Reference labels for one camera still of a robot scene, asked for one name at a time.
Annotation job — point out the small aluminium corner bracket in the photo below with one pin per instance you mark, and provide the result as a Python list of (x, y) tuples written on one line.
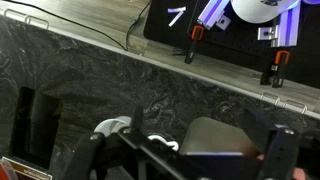
[(223, 22), (266, 33)]

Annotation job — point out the aluminium extrusion bar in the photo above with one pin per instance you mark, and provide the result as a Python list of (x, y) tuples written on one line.
[(286, 26), (213, 13)]

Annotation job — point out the red lidded container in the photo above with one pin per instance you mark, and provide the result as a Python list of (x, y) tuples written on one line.
[(2, 172)]

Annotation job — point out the black mounting board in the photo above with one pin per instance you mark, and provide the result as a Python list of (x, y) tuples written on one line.
[(240, 43)]

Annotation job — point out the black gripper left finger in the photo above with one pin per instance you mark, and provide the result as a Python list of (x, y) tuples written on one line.
[(86, 153)]

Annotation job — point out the black orange bar clamp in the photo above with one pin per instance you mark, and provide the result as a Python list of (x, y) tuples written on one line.
[(195, 40), (279, 66)]

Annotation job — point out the translucent plastic cup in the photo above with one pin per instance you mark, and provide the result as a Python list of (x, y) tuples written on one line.
[(110, 126)]

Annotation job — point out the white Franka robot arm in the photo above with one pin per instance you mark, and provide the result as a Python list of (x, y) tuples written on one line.
[(260, 11)]

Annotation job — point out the brown striped flat box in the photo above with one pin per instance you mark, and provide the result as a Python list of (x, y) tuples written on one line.
[(28, 171)]

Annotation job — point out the stainless steel sink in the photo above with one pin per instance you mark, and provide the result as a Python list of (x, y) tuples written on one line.
[(213, 136)]

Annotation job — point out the white tape strip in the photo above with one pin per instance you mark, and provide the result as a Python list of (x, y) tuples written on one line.
[(176, 19), (176, 9)]

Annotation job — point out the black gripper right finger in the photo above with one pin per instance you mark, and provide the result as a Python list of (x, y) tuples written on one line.
[(280, 153)]

